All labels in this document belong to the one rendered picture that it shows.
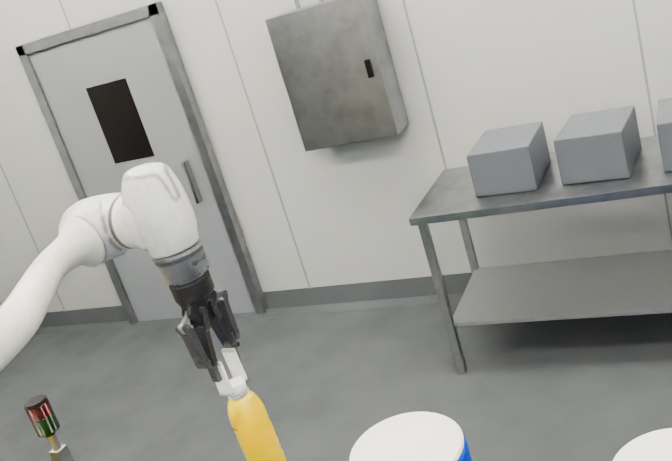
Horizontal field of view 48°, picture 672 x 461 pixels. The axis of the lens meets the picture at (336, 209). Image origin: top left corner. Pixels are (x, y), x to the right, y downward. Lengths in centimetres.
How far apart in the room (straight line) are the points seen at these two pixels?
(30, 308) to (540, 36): 343
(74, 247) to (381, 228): 356
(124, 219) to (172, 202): 9
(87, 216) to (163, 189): 16
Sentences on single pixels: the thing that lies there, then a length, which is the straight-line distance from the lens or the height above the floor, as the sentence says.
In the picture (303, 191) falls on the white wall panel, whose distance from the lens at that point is 489.
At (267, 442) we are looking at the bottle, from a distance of 149.
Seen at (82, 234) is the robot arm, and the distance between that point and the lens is 137.
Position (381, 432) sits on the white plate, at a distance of 194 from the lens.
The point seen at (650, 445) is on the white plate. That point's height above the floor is 104.
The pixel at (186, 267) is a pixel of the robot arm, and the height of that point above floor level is 172.
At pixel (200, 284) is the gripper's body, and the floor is 168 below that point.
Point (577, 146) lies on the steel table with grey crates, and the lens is 355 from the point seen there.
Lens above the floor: 212
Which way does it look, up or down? 17 degrees down
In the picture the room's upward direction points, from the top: 17 degrees counter-clockwise
